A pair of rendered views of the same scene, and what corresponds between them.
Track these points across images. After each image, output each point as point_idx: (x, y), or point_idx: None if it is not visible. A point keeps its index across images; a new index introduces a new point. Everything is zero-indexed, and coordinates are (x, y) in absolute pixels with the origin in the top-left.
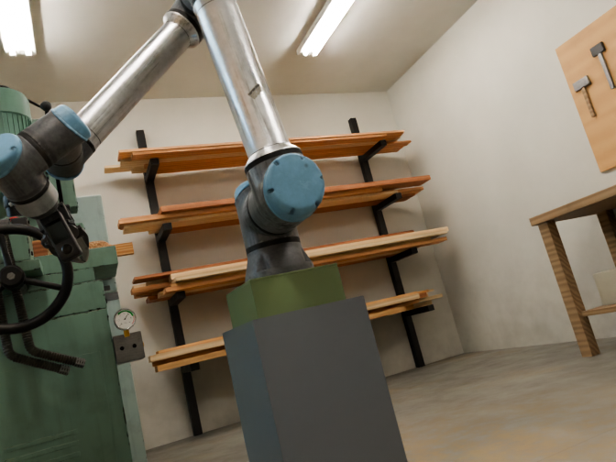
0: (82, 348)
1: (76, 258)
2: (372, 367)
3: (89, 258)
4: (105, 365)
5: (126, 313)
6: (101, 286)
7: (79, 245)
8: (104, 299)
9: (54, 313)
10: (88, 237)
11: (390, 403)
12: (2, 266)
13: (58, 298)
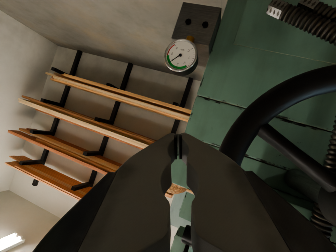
0: (252, 56)
1: (197, 150)
2: None
3: (184, 171)
4: (234, 23)
5: (174, 61)
6: (189, 126)
7: (137, 209)
8: (193, 108)
9: (306, 74)
10: (53, 227)
11: None
12: (333, 237)
13: (282, 103)
